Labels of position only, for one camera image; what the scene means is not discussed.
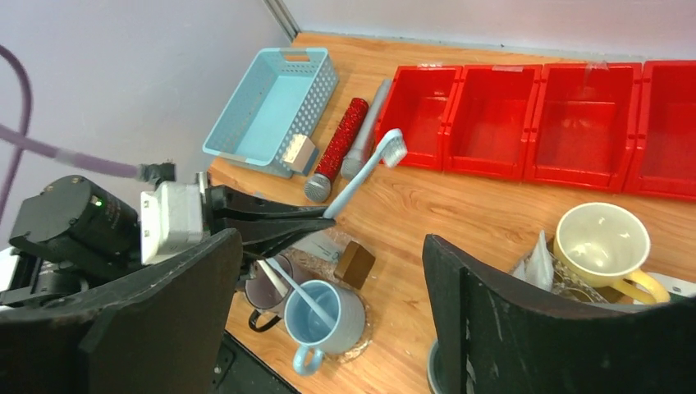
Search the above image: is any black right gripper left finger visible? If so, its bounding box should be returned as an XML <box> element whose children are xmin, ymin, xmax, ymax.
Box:
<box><xmin>1</xmin><ymin>229</ymin><xmax>242</xmax><ymax>393</ymax></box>

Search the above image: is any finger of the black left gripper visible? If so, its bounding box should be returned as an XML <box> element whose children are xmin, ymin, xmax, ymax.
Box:
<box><xmin>208</xmin><ymin>186</ymin><xmax>327</xmax><ymax>221</ymax></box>
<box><xmin>210</xmin><ymin>218</ymin><xmax>336</xmax><ymax>259</ymax></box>

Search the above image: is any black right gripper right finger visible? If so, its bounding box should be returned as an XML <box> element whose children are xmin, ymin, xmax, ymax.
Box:
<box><xmin>422</xmin><ymin>234</ymin><xmax>695</xmax><ymax>393</ymax></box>

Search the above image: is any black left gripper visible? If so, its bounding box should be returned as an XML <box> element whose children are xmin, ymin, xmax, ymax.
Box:
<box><xmin>1</xmin><ymin>175</ymin><xmax>143</xmax><ymax>308</ymax></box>

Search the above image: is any light blue toothbrush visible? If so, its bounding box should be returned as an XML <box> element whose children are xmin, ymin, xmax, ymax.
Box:
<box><xmin>266</xmin><ymin>258</ymin><xmax>336</xmax><ymax>328</ymax></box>
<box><xmin>323</xmin><ymin>128</ymin><xmax>408</xmax><ymax>219</ymax></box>

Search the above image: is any white toothbrush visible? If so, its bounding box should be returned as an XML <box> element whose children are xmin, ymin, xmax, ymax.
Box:
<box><xmin>257</xmin><ymin>260</ymin><xmax>289</xmax><ymax>298</ymax></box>

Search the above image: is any purple grey mug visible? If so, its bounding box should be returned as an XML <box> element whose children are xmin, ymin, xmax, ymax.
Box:
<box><xmin>245</xmin><ymin>254</ymin><xmax>313</xmax><ymax>332</ymax></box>

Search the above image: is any grey green mug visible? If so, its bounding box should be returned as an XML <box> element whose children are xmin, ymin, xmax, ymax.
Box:
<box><xmin>426</xmin><ymin>340</ymin><xmax>444</xmax><ymax>394</ymax></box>

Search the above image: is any clear textured plastic sheet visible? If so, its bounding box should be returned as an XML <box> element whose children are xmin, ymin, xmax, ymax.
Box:
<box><xmin>511</xmin><ymin>255</ymin><xmax>610</xmax><ymax>305</ymax></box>

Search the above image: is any light blue mug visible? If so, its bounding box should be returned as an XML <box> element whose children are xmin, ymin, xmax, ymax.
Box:
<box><xmin>284</xmin><ymin>280</ymin><xmax>366</xmax><ymax>376</ymax></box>

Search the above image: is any cream yellow mug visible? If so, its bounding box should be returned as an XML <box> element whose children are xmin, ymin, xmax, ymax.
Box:
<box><xmin>552</xmin><ymin>202</ymin><xmax>671</xmax><ymax>305</ymax></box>

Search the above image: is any red bin with toothpaste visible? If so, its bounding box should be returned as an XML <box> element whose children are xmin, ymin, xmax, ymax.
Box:
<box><xmin>524</xmin><ymin>62</ymin><xmax>643</xmax><ymax>193</ymax></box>

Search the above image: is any red glitter microphone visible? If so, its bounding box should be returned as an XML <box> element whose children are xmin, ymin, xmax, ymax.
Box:
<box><xmin>304</xmin><ymin>98</ymin><xmax>369</xmax><ymax>203</ymax></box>

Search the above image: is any white toy brick block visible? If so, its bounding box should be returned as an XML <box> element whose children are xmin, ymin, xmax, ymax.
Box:
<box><xmin>282</xmin><ymin>134</ymin><xmax>318</xmax><ymax>176</ymax></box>

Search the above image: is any light blue plastic basket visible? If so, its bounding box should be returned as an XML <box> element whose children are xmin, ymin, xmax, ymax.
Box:
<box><xmin>202</xmin><ymin>48</ymin><xmax>339</xmax><ymax>178</ymax></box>

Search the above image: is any silver microphone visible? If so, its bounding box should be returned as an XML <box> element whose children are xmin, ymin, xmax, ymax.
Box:
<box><xmin>341</xmin><ymin>79</ymin><xmax>392</xmax><ymax>181</ymax></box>

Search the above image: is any green white chessboard mat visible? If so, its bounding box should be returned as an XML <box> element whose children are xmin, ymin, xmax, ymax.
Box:
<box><xmin>648</xmin><ymin>273</ymin><xmax>695</xmax><ymax>301</ymax></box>

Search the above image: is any red bin with clear sheet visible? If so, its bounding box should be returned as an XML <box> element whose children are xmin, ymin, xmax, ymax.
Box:
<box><xmin>443</xmin><ymin>64</ymin><xmax>543</xmax><ymax>181</ymax></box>

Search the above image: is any red bin with toothbrushes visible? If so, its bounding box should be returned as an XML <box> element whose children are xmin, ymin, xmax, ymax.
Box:
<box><xmin>624</xmin><ymin>60</ymin><xmax>695</xmax><ymax>201</ymax></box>

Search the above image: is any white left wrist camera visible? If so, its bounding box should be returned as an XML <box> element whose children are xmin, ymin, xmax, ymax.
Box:
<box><xmin>140</xmin><ymin>181</ymin><xmax>210</xmax><ymax>265</ymax></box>

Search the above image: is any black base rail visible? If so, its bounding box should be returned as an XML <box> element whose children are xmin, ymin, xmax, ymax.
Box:
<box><xmin>208</xmin><ymin>332</ymin><xmax>300</xmax><ymax>394</ymax></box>

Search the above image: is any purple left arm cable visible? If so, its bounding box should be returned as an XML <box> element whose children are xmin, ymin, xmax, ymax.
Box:
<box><xmin>0</xmin><ymin>44</ymin><xmax>178</xmax><ymax>224</ymax></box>

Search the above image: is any left aluminium frame post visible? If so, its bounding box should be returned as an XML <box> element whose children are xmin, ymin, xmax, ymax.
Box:
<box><xmin>263</xmin><ymin>0</ymin><xmax>301</xmax><ymax>42</ymax></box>

